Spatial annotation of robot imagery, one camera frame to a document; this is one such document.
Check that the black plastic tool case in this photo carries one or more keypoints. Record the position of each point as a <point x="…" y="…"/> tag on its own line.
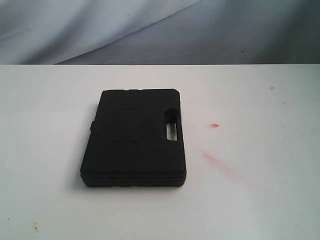
<point x="136" y="140"/>

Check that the grey backdrop cloth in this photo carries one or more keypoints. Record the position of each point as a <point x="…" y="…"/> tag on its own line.
<point x="159" y="32"/>

